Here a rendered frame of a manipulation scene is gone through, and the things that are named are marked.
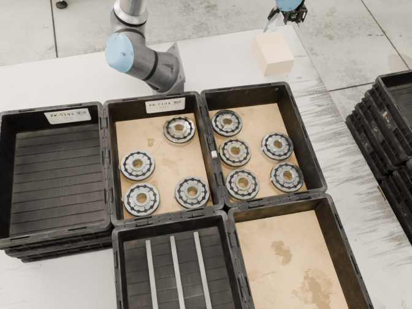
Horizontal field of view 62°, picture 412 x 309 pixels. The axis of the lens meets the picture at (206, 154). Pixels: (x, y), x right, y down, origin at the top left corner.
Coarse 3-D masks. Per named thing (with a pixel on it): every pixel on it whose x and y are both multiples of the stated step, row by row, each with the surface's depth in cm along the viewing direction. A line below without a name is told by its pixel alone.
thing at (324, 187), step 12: (264, 84) 113; (276, 84) 114; (288, 84) 114; (204, 96) 109; (204, 108) 107; (300, 120) 108; (312, 156) 102; (324, 180) 99; (300, 192) 96; (312, 192) 96; (324, 192) 97; (228, 204) 93; (240, 204) 93
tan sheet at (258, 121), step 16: (240, 112) 120; (256, 112) 120; (272, 112) 121; (256, 128) 117; (272, 128) 117; (256, 144) 114; (256, 160) 111; (288, 160) 112; (224, 176) 108; (272, 192) 106
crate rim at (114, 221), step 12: (144, 96) 107; (156, 96) 108; (168, 96) 108; (180, 96) 109; (108, 108) 105; (108, 120) 102; (204, 120) 105; (108, 132) 100; (204, 132) 103; (108, 144) 99; (108, 156) 97; (108, 168) 95; (216, 168) 98; (108, 180) 94; (216, 180) 97; (216, 192) 94; (144, 216) 90; (156, 216) 90; (168, 216) 90
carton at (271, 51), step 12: (264, 36) 146; (276, 36) 146; (252, 48) 151; (264, 48) 142; (276, 48) 143; (288, 48) 143; (264, 60) 141; (276, 60) 140; (288, 60) 140; (264, 72) 143; (276, 72) 145
